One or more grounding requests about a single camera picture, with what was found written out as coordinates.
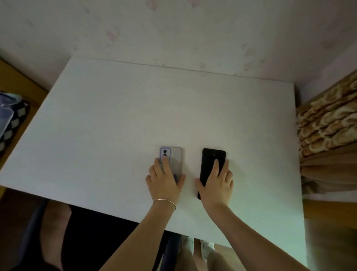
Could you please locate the person's right hand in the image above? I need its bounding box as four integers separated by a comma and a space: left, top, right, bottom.
194, 159, 234, 213

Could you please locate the person's left hand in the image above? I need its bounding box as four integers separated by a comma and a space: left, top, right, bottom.
145, 156, 187, 206

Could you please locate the white phone purple camera trim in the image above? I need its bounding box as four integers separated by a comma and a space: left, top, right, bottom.
159, 146, 183, 184

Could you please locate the black phone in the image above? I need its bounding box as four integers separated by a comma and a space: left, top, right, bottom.
197, 148, 226, 200

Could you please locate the person's left forearm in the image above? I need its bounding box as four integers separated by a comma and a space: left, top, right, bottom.
99, 201, 177, 271

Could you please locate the person's right forearm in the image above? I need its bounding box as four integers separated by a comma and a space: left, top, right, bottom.
206, 205, 310, 271

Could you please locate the person's white right shoe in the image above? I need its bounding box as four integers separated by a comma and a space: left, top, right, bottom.
200, 240, 215, 262

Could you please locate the person's white shoe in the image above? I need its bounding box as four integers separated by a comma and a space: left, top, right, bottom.
200, 240, 215, 262
181, 236, 195, 256

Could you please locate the person's white left shoe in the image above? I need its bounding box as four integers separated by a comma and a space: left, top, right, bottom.
181, 236, 195, 256

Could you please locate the person's right leg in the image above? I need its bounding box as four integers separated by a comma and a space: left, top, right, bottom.
205, 248, 246, 271

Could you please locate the person's leg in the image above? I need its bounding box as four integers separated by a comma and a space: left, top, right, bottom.
174, 251, 197, 271
205, 248, 246, 271

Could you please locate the person's left leg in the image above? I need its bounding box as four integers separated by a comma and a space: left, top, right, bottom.
174, 251, 197, 271

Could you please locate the white desk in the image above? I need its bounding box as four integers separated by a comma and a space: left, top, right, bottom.
0, 57, 307, 267

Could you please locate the black office chair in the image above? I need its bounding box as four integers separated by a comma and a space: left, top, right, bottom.
16, 195, 183, 271

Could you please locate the orange white wooden wardrobe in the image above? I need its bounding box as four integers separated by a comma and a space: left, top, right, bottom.
302, 191, 357, 229

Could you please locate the brown patterned curtain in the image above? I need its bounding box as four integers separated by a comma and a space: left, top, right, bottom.
295, 70, 357, 196

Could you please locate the thin gold bracelet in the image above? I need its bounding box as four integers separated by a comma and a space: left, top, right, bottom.
152, 198, 177, 211

